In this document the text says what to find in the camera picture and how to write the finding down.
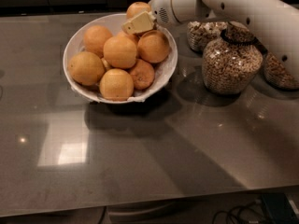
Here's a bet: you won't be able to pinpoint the front glass cereal jar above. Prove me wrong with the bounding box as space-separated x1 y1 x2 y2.
202 21 263 95

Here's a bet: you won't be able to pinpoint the white bowl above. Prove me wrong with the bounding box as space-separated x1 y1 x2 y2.
63 13 178 105

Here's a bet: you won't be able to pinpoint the wrinkled orange at front right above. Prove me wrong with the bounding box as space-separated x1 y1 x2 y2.
129 59 155 91

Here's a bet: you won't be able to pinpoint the partly hidden middle orange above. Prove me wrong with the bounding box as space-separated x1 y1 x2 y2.
117 31 139 45

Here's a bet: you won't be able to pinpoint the glass jar with white cereal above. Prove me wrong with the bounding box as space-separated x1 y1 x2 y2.
187 21 227 52

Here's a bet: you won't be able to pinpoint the black box under table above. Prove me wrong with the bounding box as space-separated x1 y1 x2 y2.
260 193 299 224

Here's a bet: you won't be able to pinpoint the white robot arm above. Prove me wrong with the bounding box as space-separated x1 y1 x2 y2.
122 0 299 79

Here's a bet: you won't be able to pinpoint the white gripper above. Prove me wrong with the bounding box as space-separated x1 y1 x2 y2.
121 0 206 35

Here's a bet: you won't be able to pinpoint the black cables under table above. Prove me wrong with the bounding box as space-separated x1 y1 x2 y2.
211 201 265 224

